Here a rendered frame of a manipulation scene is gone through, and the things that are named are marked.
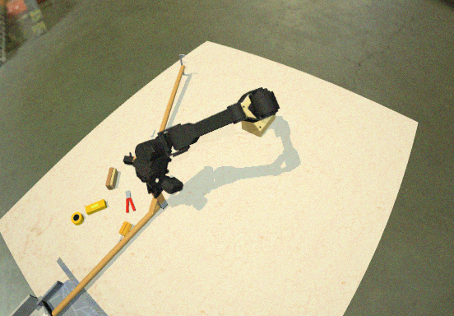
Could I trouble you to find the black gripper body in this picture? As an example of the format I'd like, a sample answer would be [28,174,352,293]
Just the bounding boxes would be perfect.
[132,158,183,194]

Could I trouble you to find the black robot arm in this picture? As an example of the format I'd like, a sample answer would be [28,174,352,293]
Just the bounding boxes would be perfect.
[135,87,280,184]

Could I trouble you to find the red-handled pliers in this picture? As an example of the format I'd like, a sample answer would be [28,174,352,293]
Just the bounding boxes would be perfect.
[126,190,136,213]

